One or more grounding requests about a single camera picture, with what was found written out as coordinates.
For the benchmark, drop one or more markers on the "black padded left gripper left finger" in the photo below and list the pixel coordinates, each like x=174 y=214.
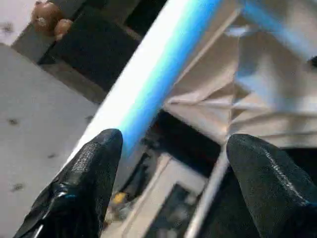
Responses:
x=74 y=193

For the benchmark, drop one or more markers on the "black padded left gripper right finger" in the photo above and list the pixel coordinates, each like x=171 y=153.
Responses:
x=272 y=188

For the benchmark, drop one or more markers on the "brown round object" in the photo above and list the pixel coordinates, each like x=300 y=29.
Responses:
x=63 y=29
x=44 y=16

